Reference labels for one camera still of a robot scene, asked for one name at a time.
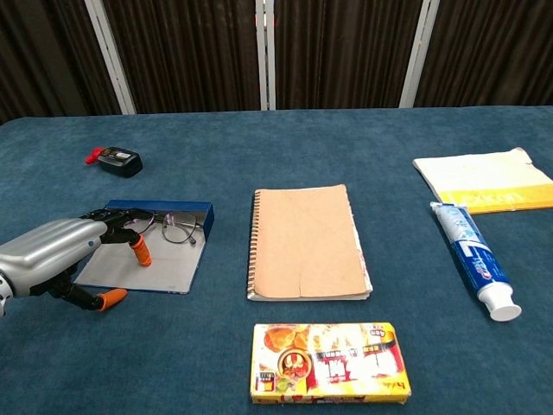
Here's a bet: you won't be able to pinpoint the blue cardboard glasses case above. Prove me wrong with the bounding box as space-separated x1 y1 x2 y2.
73 199 215 296

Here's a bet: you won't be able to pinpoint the blue white toothpaste tube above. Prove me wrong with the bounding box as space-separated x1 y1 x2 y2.
429 201 523 323

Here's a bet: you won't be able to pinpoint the blue velvet tablecloth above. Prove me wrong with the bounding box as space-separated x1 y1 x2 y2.
0 105 553 415

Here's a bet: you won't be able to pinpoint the yellow red food box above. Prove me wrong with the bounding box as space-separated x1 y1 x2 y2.
249 321 412 406

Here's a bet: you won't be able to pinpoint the dark brown pleated curtain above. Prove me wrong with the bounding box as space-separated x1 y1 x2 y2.
0 0 553 126

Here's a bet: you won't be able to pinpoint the thin black metal eyeglasses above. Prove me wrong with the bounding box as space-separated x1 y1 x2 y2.
129 210 202 247

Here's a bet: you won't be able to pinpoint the small black red device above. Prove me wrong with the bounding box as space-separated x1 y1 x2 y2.
84 146 144 179

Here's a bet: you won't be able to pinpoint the brown cover spiral notebook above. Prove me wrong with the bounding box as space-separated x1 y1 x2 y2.
246 183 373 303

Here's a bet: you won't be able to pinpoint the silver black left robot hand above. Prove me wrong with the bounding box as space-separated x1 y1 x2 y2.
0 208 156 313

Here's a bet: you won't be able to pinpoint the white metal screen post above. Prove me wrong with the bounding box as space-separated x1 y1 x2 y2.
84 0 137 116
397 0 442 109
254 0 277 112

